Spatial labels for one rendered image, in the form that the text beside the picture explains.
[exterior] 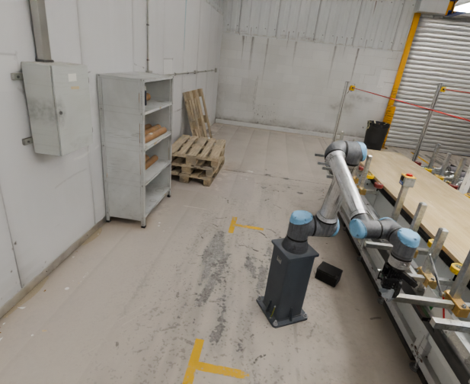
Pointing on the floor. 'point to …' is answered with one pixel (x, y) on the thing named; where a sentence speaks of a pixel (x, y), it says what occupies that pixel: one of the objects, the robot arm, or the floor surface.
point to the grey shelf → (139, 206)
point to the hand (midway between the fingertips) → (389, 299)
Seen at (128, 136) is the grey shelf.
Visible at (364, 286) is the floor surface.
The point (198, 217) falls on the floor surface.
